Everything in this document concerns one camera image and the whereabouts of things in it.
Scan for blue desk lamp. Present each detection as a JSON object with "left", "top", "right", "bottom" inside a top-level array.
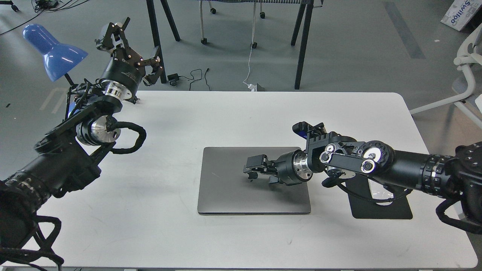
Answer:
[{"left": 21, "top": 24, "right": 89, "bottom": 117}]

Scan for white computer mouse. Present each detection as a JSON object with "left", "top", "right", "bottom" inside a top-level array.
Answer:
[{"left": 368, "top": 180, "right": 393, "bottom": 199}]

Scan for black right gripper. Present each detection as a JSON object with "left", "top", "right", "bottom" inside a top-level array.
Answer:
[{"left": 243, "top": 150, "right": 313, "bottom": 186}]

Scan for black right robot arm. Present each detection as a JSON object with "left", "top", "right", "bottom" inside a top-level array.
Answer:
[{"left": 243, "top": 122, "right": 482, "bottom": 234}]

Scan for black cables on floor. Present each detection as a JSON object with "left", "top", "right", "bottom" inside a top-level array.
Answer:
[{"left": 0, "top": 0, "right": 91, "bottom": 36}]

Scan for black-legged background table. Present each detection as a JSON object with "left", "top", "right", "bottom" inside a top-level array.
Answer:
[{"left": 145, "top": 0, "right": 324, "bottom": 90}]

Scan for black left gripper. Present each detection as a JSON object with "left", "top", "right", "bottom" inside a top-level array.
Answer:
[{"left": 95, "top": 17, "right": 164, "bottom": 100}]

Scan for black power adapter with cable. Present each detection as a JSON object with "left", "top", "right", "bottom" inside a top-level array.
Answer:
[{"left": 167, "top": 67, "right": 212, "bottom": 91}]

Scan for white power adapter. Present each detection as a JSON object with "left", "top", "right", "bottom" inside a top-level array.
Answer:
[{"left": 247, "top": 84, "right": 265, "bottom": 91}]

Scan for cardboard box with blue print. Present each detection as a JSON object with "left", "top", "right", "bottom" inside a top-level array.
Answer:
[{"left": 440, "top": 0, "right": 482, "bottom": 32}]

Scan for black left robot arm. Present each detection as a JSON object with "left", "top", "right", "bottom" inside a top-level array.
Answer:
[{"left": 0, "top": 18, "right": 164, "bottom": 271}]

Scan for grey laptop notebook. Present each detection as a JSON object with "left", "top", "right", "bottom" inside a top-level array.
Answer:
[{"left": 197, "top": 146, "right": 311, "bottom": 215}]

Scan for white office chair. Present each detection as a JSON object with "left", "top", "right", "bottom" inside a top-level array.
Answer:
[{"left": 409, "top": 26, "right": 481, "bottom": 128}]

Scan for black mouse pad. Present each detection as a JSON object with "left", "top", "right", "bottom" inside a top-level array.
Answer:
[{"left": 345, "top": 175, "right": 413, "bottom": 219}]

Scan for white power cable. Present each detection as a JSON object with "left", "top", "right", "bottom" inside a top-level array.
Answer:
[{"left": 243, "top": 2, "right": 257, "bottom": 89}]

